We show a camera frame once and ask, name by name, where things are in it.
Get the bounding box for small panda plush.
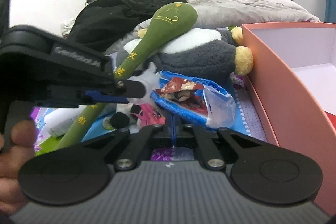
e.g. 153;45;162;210
102;103;142;130

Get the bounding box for red foil tea packet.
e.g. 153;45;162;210
325;111;336;127

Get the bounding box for blue plastic snack bag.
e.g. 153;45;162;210
151;71;236;130

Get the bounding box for pink haired small doll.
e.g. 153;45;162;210
130;103;166;128

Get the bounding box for person left hand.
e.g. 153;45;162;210
1;118;37;215

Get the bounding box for colourful striped bed sheet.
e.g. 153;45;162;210
34;29;250;155

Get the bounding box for white cylindrical bottle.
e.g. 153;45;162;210
44;105;86;137

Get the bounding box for black jacket on bed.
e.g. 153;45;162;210
67;0;186;52

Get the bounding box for pink cardboard box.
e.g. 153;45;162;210
242;22;335;215

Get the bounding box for grey white penguin plush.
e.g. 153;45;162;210
115;25;254;83

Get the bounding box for green plush massage hammer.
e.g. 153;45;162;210
54;2;198;150

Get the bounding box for grey duvet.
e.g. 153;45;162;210
185;0;320;29

